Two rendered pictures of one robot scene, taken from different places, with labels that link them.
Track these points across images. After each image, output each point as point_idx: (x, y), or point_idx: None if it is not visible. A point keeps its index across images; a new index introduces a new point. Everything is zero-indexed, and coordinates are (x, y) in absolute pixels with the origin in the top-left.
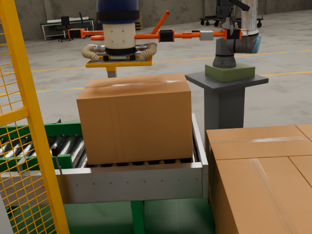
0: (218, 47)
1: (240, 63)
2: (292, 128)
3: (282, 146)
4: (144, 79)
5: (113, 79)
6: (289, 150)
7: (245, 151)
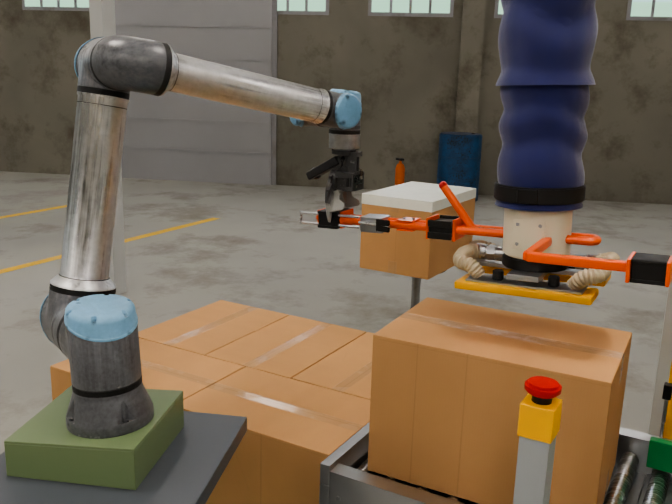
0: (139, 350)
1: (48, 414)
2: (193, 401)
3: (271, 387)
4: (476, 341)
5: (548, 363)
6: (271, 381)
7: (330, 399)
